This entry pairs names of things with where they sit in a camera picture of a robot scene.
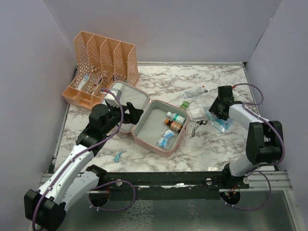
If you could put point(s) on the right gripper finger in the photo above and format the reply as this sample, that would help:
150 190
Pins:
217 108
224 92

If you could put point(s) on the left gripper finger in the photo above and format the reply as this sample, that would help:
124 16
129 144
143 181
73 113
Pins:
133 116
130 107

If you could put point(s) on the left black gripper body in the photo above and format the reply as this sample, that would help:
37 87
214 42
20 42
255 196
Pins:
115 115

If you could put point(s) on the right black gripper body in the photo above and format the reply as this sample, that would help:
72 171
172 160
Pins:
224 117

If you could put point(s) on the blue item plastic bag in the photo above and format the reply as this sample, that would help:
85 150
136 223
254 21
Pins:
220 124

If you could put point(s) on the pink medicine kit case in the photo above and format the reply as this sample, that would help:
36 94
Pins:
149 129

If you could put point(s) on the alcohol wipes plastic bag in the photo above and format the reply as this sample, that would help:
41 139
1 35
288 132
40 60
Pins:
166 136

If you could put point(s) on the white medicine bottle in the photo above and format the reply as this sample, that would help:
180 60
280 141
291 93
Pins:
176 118

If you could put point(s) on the brown bottle orange cap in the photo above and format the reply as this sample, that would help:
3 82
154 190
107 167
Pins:
174 126

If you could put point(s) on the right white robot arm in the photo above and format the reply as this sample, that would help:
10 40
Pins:
264 143

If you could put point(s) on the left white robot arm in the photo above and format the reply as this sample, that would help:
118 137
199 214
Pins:
46 207

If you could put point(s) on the metal scissors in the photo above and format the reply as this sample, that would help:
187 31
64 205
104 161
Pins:
196 126

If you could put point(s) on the white gauze packet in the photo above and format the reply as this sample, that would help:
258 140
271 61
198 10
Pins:
197 111

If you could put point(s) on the long white packaged strip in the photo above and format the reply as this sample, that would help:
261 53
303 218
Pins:
194 93

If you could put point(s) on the small green box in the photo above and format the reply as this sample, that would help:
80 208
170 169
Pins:
185 105

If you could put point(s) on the small teal plastic piece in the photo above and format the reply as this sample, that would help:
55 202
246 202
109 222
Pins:
117 157

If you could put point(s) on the white tube in organizer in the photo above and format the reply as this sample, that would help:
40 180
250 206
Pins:
83 81

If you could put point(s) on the orange mesh file organizer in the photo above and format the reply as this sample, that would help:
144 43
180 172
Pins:
107 60

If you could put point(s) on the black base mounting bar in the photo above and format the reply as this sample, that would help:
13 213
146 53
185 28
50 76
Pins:
123 186

